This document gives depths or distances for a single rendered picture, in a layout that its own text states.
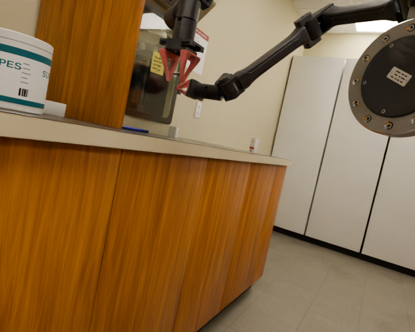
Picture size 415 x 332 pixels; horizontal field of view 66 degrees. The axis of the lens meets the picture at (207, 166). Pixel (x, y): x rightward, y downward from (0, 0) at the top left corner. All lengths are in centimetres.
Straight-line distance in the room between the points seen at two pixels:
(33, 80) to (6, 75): 5
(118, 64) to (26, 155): 51
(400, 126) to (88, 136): 58
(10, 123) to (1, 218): 18
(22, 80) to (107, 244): 43
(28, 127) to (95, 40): 62
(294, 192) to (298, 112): 98
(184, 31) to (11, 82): 40
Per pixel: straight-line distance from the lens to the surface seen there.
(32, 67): 75
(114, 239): 90
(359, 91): 69
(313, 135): 402
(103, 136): 73
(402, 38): 68
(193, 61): 86
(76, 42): 126
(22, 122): 62
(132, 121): 123
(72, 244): 80
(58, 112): 108
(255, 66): 121
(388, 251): 401
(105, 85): 110
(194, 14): 88
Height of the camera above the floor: 96
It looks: 5 degrees down
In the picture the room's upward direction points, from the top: 12 degrees clockwise
